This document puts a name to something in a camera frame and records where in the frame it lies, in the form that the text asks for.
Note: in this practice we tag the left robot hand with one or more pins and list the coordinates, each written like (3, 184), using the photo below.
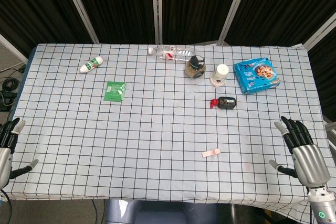
(5, 161)

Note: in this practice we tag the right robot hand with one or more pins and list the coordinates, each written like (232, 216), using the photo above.
(309, 161)

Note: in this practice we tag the pink rectangular block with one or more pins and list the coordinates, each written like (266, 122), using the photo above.
(208, 153)

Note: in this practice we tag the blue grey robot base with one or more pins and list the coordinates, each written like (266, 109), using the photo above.
(162, 213)

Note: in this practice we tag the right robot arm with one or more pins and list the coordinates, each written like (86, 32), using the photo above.
(321, 205)

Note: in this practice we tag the black power strip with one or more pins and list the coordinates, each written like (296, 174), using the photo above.
(5, 100)

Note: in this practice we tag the black folding screen panel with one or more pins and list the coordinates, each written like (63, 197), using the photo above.
(31, 11)
(283, 6)
(197, 6)
(325, 77)
(118, 6)

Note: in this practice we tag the blue cookie box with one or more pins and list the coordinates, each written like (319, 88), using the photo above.
(257, 77)

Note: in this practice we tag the small black red bottle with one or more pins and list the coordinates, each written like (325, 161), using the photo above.
(227, 102)

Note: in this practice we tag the white paper cup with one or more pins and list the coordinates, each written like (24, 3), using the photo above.
(219, 77)

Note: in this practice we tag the white bottle green label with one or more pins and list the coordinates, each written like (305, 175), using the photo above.
(90, 65)

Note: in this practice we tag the green foil packet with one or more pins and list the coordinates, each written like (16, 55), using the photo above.
(114, 91)

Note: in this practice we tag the glass jar black lid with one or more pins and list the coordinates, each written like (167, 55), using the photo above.
(195, 70)

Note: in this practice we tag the checkered light blue tablecloth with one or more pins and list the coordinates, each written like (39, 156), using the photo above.
(157, 129)

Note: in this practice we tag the clear plastic water bottle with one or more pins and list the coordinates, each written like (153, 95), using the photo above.
(170, 52)

